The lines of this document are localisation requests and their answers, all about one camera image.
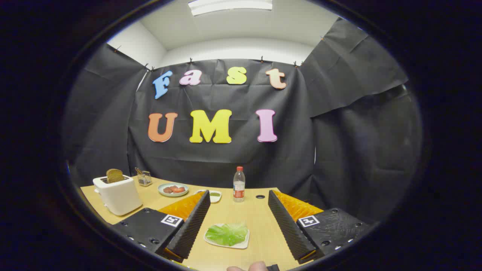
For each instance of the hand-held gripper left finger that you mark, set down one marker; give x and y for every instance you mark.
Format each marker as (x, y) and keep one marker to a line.
(192, 226)

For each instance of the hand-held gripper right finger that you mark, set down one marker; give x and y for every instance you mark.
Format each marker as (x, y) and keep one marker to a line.
(286, 226)

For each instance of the green lettuce leaf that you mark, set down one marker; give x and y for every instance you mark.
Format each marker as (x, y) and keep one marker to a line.
(226, 234)

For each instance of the brown toast slice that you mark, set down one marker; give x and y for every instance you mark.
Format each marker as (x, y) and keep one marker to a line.
(114, 175)

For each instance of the teal round plate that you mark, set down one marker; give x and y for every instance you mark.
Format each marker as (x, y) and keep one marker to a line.
(173, 194)

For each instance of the white divided dish with grains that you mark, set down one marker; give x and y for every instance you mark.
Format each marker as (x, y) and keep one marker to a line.
(215, 196)

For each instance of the red sausage slice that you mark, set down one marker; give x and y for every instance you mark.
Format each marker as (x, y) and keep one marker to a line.
(179, 189)

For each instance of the brown meat slice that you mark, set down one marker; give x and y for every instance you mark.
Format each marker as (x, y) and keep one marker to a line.
(168, 190)

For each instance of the white square plate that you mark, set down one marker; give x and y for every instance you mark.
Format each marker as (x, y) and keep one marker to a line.
(241, 245)

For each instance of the clear bottle with red cap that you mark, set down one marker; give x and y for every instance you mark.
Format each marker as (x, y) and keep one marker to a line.
(239, 188)

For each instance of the clear holder with sticks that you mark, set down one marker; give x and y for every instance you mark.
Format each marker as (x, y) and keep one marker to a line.
(144, 180)

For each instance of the black backdrop cloth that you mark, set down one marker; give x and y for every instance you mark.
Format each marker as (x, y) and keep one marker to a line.
(226, 158)

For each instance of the white toaster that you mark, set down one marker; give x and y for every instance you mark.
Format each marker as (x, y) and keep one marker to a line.
(120, 195)

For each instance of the ceiling light panel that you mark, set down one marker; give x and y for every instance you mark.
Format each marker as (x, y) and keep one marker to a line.
(229, 5)

